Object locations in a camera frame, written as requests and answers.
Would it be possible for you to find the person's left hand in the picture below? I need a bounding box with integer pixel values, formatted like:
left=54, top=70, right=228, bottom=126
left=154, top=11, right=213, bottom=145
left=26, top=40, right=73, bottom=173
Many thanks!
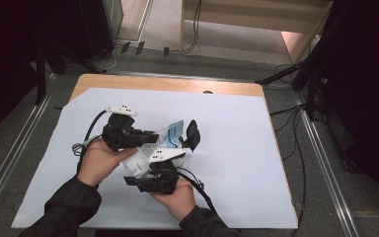
left=76, top=137, right=138, bottom=188

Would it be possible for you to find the person's right hand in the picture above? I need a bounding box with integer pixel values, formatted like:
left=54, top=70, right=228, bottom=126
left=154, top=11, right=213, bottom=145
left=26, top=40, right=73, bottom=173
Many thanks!
left=150, top=178, right=197, bottom=222

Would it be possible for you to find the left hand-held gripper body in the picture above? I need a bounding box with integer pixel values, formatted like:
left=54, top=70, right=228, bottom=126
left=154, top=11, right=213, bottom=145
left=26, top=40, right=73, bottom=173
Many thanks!
left=101, top=104, right=146, bottom=152

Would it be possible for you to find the grey cabinet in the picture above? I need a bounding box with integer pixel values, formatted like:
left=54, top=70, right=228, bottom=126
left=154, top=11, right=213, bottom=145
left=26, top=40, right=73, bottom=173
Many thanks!
left=101, top=0, right=124, bottom=41

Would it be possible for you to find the white paper sheet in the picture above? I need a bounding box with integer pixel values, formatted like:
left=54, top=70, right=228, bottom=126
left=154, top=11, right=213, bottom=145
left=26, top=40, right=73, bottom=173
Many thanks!
left=11, top=87, right=299, bottom=230

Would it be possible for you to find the metal floor rail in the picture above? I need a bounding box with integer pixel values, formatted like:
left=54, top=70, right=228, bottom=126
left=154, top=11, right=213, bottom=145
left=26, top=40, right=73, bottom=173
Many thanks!
left=0, top=72, right=57, bottom=228
left=291, top=89, right=360, bottom=237

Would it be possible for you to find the white floor cable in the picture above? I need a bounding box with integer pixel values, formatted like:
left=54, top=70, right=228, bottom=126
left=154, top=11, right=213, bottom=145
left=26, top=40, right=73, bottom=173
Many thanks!
left=90, top=44, right=123, bottom=72

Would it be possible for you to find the clear blue refill pouch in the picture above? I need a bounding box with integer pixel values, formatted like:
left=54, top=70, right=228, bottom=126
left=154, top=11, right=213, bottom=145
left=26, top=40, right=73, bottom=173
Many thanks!
left=120, top=119, right=186, bottom=180

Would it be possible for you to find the black tripod stand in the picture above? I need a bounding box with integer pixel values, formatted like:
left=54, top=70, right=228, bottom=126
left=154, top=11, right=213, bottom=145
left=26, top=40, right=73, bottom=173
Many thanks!
left=255, top=53, right=332, bottom=121
left=33, top=38, right=107, bottom=107

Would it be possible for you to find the black floor cable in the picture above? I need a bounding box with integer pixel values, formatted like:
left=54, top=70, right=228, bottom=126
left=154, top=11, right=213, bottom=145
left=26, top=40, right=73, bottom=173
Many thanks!
left=268, top=62, right=311, bottom=228

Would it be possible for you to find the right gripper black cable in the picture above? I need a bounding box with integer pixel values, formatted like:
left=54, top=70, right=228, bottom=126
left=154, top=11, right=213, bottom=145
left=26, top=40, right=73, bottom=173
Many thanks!
left=176, top=166, right=219, bottom=215

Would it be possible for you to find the dark curtain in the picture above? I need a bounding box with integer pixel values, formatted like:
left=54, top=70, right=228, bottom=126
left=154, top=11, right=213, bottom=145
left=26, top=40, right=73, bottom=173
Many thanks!
left=305, top=0, right=379, bottom=221
left=0, top=0, right=113, bottom=146

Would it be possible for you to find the light wooden frame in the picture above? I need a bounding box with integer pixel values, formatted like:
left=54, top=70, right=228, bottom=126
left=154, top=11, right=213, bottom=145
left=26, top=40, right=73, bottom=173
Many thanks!
left=179, top=0, right=335, bottom=64

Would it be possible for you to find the hanging black cable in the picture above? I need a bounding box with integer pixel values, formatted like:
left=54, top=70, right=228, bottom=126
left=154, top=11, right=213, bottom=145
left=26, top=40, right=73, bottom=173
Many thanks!
left=181, top=0, right=202, bottom=54

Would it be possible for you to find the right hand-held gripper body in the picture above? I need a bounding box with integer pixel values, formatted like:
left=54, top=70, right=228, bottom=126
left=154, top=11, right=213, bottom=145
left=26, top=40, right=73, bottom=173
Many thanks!
left=141, top=147, right=190, bottom=195

